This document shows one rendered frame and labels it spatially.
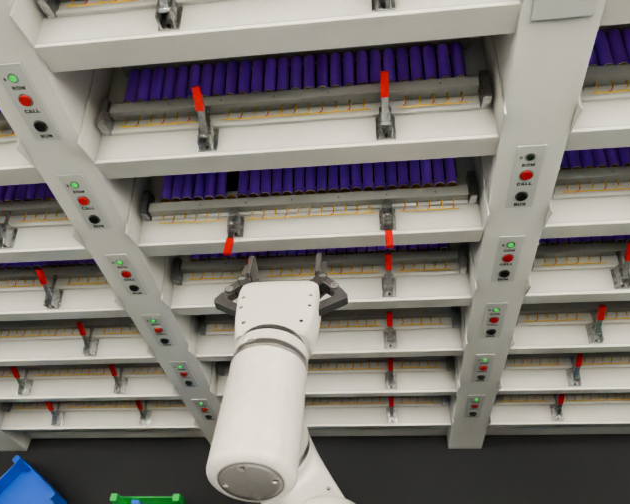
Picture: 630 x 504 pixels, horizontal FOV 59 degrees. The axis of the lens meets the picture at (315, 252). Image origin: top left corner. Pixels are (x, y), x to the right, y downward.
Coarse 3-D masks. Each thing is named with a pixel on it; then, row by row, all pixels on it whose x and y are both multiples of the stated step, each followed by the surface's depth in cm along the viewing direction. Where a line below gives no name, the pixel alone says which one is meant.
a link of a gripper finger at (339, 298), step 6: (336, 294) 69; (342, 294) 69; (324, 300) 68; (330, 300) 68; (336, 300) 68; (342, 300) 68; (324, 306) 67; (330, 306) 68; (336, 306) 68; (342, 306) 69; (324, 312) 68
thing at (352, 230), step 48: (144, 192) 101; (480, 192) 93; (144, 240) 100; (192, 240) 98; (240, 240) 97; (288, 240) 97; (336, 240) 97; (384, 240) 96; (432, 240) 96; (480, 240) 96
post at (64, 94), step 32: (0, 0) 66; (0, 32) 70; (32, 64) 73; (0, 96) 77; (64, 96) 78; (64, 128) 80; (32, 160) 85; (64, 160) 85; (64, 192) 90; (96, 192) 90; (128, 192) 97; (96, 256) 102; (128, 256) 101; (160, 256) 110; (160, 288) 109; (160, 352) 127
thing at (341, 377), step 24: (312, 360) 140; (336, 360) 139; (360, 360) 139; (384, 360) 138; (408, 360) 138; (432, 360) 138; (456, 360) 133; (216, 384) 142; (312, 384) 140; (336, 384) 139; (360, 384) 138; (384, 384) 138; (408, 384) 137; (432, 384) 136; (456, 384) 134
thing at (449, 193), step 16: (352, 192) 96; (368, 192) 95; (384, 192) 95; (400, 192) 95; (416, 192) 94; (432, 192) 94; (448, 192) 94; (464, 192) 93; (160, 208) 99; (176, 208) 99; (192, 208) 98; (208, 208) 98; (224, 208) 98; (240, 208) 98; (256, 208) 98; (272, 208) 98; (288, 208) 98; (368, 208) 96; (416, 208) 95; (448, 208) 94
